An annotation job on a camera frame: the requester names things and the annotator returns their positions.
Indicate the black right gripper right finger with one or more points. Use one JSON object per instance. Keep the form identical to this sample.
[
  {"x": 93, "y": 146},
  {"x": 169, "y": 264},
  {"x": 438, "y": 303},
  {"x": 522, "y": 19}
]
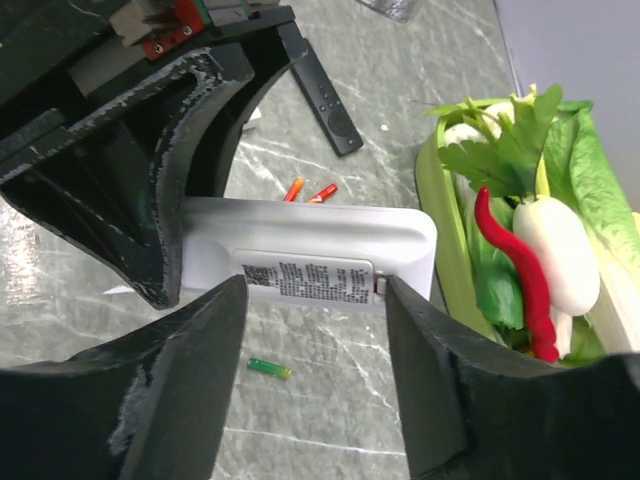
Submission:
[{"x": 473, "y": 409}]

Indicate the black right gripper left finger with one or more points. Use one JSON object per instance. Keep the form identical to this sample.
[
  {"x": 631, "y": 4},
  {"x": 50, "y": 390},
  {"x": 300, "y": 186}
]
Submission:
[{"x": 149, "y": 405}]

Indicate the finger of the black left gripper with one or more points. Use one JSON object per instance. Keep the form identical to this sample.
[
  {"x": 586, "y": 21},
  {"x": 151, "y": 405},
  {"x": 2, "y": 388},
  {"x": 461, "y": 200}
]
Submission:
[{"x": 250, "y": 115}]

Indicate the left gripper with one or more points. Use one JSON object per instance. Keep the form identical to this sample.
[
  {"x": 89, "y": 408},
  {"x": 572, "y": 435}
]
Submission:
[{"x": 103, "y": 157}]

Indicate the white remote control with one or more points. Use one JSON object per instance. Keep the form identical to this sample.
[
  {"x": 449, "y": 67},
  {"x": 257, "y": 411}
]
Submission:
[{"x": 320, "y": 255}]

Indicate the black remote control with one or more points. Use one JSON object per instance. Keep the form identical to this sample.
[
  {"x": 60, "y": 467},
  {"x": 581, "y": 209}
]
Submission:
[{"x": 325, "y": 103}]

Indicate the orange red battery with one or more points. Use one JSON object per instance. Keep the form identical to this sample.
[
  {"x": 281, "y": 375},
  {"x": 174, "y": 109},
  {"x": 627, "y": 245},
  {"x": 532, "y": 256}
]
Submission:
[{"x": 294, "y": 190}]

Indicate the red chili pepper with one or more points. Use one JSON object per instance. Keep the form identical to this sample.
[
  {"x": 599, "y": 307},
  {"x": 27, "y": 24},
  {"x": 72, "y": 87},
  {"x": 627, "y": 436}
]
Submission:
[{"x": 534, "y": 285}]

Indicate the green battery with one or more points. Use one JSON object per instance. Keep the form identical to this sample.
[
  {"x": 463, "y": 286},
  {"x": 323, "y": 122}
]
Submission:
[{"x": 269, "y": 368}]

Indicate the white toy radish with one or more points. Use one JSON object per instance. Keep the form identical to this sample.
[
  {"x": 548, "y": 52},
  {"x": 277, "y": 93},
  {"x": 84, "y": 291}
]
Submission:
[{"x": 560, "y": 241}]

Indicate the green plastic tray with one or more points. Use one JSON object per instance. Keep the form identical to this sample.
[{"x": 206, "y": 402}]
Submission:
[{"x": 437, "y": 198}]

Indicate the green parsley sprig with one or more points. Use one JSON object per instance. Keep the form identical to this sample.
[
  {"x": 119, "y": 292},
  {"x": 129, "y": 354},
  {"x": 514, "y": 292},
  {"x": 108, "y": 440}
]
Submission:
[{"x": 506, "y": 156}]

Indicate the long green napa cabbage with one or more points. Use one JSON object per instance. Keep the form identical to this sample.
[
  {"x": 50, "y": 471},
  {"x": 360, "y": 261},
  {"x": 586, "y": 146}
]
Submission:
[{"x": 579, "y": 174}]

